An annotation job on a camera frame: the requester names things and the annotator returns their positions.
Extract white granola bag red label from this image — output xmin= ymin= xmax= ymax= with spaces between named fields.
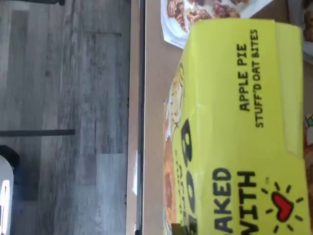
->
xmin=160 ymin=0 xmax=274 ymax=48

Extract yellow-green apple pie box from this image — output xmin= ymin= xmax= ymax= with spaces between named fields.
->
xmin=163 ymin=19 xmax=307 ymax=235

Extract brown shelf board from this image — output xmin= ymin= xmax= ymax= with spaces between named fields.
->
xmin=127 ymin=0 xmax=140 ymax=235
xmin=144 ymin=0 xmax=313 ymax=235

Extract black metal shelf rail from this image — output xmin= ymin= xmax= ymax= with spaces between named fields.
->
xmin=136 ymin=0 xmax=148 ymax=235

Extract black and white rounded base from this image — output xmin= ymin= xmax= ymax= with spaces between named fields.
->
xmin=0 ymin=144 xmax=21 ymax=235

